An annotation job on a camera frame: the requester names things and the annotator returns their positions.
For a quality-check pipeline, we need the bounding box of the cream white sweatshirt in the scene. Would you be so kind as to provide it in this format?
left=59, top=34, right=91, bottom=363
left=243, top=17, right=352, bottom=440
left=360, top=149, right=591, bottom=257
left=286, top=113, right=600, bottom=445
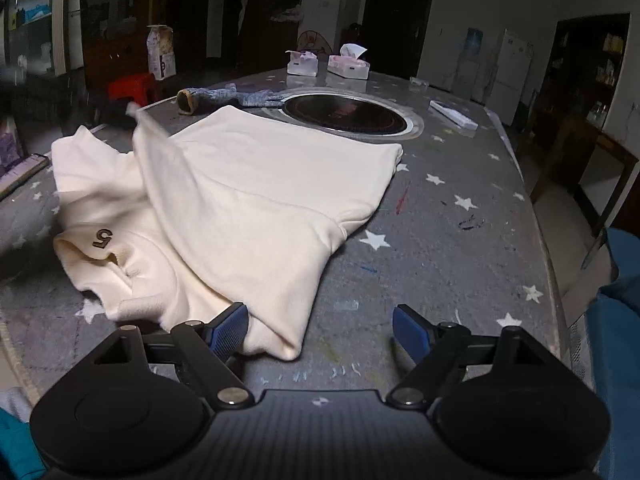
left=51, top=106, right=402, bottom=361

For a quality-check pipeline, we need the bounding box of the blue sofa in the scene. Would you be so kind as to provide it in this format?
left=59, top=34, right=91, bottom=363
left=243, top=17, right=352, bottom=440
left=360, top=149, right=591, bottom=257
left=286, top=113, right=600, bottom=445
left=570, top=229, right=639, bottom=479

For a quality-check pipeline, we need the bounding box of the white remote control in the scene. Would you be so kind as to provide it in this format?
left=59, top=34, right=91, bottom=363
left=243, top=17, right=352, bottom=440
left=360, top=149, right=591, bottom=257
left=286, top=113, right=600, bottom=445
left=430, top=101, right=478, bottom=131

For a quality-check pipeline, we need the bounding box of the blue grey knitted sock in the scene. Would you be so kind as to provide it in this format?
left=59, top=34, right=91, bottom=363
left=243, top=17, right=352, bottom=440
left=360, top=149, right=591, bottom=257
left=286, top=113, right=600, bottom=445
left=176, top=84, right=284, bottom=116

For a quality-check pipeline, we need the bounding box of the round black induction cooktop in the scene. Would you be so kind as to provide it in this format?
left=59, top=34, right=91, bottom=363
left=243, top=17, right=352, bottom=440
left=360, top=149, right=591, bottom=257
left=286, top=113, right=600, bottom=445
left=282, top=94, right=408, bottom=136

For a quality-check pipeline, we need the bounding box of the dark wooden side table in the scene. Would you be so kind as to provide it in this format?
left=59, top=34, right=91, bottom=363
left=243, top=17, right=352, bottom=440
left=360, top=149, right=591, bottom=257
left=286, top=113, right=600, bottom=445
left=529, top=119, right=640, bottom=239

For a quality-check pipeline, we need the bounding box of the red plastic stool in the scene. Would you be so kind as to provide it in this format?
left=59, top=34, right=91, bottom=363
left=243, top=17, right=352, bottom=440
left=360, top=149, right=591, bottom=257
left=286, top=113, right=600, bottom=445
left=107, top=73, right=160, bottom=106

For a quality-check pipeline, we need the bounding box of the water dispenser with blue bottle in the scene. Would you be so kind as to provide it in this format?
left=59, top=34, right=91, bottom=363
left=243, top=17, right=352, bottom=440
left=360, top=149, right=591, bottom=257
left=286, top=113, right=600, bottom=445
left=451, top=28, right=484, bottom=100

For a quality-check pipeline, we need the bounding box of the pink tissue box with tissue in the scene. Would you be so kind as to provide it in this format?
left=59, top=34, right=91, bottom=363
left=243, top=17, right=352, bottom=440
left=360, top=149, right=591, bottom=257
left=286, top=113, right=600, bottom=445
left=328, top=44, right=370, bottom=80

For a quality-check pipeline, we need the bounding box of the small pink tissue pack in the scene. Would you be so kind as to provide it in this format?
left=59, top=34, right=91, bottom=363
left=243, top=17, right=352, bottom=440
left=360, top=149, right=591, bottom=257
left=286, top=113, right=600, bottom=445
left=286, top=50, right=319, bottom=77

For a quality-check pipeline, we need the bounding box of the white refrigerator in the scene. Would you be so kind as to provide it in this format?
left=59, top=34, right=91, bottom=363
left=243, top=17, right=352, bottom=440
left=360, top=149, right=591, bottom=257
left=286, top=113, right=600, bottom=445
left=485, top=29, right=534, bottom=126

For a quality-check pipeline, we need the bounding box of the white paper bag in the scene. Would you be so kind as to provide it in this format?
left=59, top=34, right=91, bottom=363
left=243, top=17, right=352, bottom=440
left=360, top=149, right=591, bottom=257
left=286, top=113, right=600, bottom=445
left=146, top=25, right=177, bottom=81

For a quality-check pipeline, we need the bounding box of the round patterned fan heater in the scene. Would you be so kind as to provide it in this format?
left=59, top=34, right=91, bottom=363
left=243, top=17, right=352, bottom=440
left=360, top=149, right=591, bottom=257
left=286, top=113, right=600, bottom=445
left=297, top=30, right=332, bottom=58

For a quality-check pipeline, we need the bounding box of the dark wooden display cabinet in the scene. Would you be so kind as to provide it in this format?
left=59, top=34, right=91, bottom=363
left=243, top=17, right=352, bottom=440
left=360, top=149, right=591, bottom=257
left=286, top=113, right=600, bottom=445
left=1, top=0, right=151, bottom=79

